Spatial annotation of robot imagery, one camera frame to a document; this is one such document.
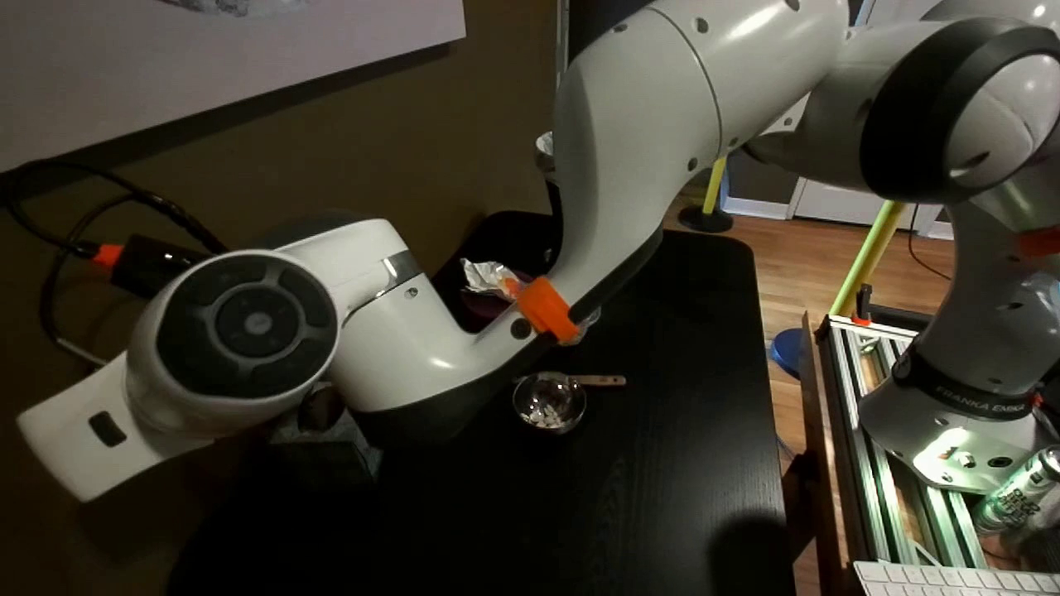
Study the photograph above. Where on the white door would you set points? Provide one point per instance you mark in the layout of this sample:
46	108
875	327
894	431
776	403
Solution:
849	209

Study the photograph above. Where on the blue round object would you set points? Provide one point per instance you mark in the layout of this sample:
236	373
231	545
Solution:
788	353

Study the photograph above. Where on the black trash bin white liner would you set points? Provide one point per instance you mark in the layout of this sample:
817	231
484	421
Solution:
547	155

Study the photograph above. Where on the aluminium profile frame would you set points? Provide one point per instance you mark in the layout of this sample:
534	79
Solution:
883	485

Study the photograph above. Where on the wooden spoon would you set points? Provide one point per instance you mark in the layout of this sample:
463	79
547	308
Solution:
604	381

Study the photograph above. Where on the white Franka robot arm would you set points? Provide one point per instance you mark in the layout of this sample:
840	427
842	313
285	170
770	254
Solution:
664	121

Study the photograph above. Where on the red bowl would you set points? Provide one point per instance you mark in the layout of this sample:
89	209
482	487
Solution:
484	313

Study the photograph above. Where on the white keyboard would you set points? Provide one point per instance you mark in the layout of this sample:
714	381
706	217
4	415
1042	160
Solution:
948	582

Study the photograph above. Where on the white wall board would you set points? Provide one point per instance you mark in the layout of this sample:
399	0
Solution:
165	69

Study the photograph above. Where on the yellow green stick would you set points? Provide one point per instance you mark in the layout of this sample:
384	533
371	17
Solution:
865	260

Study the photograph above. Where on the glass bowl with seeds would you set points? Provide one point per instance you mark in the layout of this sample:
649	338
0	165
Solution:
547	406

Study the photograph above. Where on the crumpled white wrapper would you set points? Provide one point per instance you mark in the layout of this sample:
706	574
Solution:
484	276

